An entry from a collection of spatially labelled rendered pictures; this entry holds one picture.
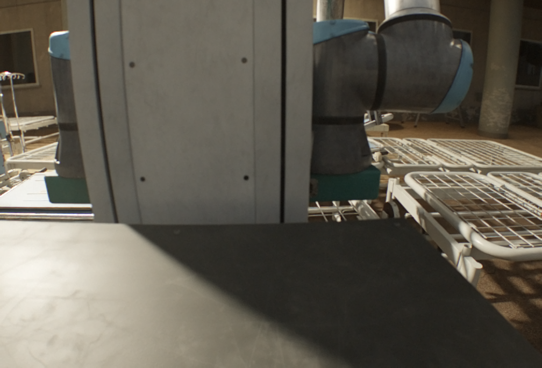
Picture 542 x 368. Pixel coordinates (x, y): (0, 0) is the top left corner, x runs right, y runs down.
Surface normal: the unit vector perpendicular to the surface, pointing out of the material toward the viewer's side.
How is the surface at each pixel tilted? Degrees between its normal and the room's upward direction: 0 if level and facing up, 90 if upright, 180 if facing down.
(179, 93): 90
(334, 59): 90
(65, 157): 70
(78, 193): 90
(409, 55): 63
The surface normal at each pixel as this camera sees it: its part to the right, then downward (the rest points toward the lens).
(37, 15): 0.08, 0.28
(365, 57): -0.10, -0.05
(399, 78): -0.10, 0.41
